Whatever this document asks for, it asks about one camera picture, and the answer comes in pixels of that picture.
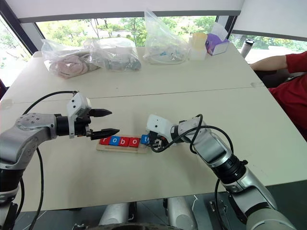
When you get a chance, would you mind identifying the purple tissue box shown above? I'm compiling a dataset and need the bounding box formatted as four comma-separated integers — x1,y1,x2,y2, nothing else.
205,33,231,57

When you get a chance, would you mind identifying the plastic bag with grey items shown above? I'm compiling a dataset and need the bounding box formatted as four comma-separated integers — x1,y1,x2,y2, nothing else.
89,37,142,72

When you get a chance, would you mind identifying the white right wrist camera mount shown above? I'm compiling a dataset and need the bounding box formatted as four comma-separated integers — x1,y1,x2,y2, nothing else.
145,114,175,145

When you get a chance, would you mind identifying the metal tumbler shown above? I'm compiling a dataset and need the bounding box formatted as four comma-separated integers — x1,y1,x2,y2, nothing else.
240,38,256,58

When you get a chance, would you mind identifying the tall clear bag with cables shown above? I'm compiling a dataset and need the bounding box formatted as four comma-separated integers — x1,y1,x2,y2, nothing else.
142,8,190,66

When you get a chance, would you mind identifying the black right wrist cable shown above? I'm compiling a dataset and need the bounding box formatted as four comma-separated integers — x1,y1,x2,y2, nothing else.
151,114,235,155

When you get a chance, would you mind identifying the translucent container with yellow lid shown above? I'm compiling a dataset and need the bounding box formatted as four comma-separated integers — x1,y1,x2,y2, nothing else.
189,32,208,61

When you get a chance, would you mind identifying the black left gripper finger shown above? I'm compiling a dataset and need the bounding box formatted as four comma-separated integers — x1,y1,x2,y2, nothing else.
87,128,120,141
90,108,113,118

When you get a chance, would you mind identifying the plastic bag with pink cloth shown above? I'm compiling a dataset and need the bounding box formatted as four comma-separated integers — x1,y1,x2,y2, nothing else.
41,38,102,80

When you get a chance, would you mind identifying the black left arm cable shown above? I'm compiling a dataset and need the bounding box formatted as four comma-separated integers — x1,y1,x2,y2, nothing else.
13,90,79,230

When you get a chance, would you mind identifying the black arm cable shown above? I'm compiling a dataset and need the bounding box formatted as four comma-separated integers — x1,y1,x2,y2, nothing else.
213,178,233,230
13,90,79,230

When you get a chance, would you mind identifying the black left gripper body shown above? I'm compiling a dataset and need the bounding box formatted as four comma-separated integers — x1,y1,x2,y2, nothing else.
73,112,94,138

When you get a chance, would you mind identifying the blue letter tile t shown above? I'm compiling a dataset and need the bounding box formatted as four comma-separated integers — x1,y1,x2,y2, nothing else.
140,134,152,146

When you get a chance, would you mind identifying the person in red shirt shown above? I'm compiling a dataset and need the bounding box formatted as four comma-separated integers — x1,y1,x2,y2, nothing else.
268,51,307,141

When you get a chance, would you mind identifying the black right upper arm cable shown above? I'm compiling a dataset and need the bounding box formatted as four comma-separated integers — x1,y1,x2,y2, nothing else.
213,178,233,230

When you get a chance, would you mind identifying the wooden letter tray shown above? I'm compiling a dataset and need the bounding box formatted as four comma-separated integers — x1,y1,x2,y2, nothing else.
96,140,149,155

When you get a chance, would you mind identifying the narrow white roller blind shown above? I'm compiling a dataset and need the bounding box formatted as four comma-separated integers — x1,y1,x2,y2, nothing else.
231,0,307,42

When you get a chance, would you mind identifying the silver rounded robot leg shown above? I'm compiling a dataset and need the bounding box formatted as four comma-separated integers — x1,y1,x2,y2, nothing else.
98,203,130,226
166,196,199,230

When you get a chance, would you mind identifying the wide white roller blind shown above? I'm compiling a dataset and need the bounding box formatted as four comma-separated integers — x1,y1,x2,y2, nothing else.
13,0,242,24

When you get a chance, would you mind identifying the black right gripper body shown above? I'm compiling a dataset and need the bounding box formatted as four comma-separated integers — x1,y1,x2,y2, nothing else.
147,130,169,151

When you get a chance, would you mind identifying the dark window frame post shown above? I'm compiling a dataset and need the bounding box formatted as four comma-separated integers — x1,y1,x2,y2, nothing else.
215,15,237,46
0,11,37,56

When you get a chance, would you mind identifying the white tissue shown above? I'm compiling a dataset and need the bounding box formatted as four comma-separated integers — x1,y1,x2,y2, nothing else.
211,22,229,40

